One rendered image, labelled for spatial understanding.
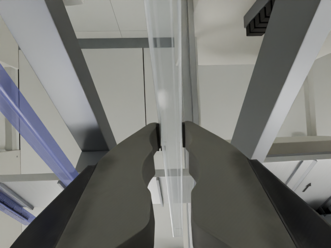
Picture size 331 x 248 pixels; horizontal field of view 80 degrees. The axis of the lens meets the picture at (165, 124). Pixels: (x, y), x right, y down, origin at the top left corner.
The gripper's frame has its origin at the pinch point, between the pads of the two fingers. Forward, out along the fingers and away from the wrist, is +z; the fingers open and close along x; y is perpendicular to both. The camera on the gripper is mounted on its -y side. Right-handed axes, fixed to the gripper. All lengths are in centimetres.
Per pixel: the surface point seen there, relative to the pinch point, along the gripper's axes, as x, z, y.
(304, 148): 45, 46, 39
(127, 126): -46, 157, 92
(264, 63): 10.5, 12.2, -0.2
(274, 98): 10.6, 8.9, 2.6
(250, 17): 22, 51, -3
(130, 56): -41, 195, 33
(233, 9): 18, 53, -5
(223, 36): 19, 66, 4
